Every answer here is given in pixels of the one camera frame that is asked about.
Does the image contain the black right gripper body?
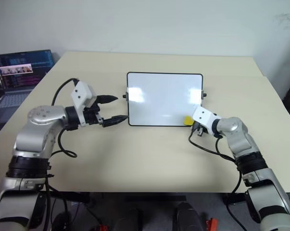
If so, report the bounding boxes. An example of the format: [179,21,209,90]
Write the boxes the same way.
[189,122,209,137]

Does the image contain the open laptop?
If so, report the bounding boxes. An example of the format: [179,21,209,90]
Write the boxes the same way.
[0,49,55,114]

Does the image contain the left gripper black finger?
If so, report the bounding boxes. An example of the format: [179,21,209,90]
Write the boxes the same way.
[102,115,129,128]
[96,95,118,105]

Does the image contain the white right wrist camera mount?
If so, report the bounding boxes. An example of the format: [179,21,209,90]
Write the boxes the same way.
[192,106,221,135]

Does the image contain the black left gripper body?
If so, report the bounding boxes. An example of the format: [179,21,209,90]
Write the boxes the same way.
[83,103,104,126]

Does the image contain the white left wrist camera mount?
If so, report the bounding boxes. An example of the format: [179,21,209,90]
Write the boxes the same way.
[71,81,97,127]

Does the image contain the white whiteboard with black stand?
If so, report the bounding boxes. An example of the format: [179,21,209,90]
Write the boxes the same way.
[122,71,207,128]

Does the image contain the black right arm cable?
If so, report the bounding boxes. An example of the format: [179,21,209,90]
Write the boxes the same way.
[188,131,243,194]

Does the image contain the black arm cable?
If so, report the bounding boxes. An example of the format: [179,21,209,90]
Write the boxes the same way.
[50,77,78,158]
[188,131,243,194]

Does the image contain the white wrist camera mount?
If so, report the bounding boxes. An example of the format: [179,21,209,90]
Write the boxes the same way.
[71,81,97,127]
[192,106,221,135]

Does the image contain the dark rounded shape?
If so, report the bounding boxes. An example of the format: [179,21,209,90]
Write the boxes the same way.
[175,202,203,231]

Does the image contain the yellow eraser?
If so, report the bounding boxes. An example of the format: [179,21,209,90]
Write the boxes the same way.
[183,115,195,127]

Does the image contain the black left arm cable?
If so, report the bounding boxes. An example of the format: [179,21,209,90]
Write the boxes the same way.
[50,77,78,158]

